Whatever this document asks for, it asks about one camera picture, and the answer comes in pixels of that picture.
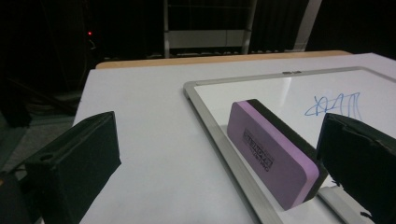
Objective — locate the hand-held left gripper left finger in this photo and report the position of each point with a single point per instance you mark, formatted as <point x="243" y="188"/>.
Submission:
<point x="74" y="168"/>

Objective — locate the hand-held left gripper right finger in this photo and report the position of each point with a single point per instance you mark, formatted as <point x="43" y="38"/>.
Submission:
<point x="358" y="165"/>

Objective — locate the purple whiteboard eraser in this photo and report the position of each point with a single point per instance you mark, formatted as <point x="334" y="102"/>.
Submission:
<point x="271" y="155"/>

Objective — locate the silver framed whiteboard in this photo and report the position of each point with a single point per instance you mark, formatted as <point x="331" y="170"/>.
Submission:
<point x="249" y="93"/>

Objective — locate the white table cover sheet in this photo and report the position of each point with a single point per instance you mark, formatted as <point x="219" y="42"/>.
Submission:
<point x="149" y="124"/>

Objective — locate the dark equipment with red light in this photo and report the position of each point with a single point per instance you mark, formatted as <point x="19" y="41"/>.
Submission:
<point x="89" y="33"/>

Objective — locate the white metal stand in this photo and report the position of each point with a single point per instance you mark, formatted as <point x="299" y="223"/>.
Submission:
<point x="202" y="39"/>

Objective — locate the white slanted metal post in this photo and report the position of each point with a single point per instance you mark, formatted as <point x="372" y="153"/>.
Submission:
<point x="306" y="26"/>

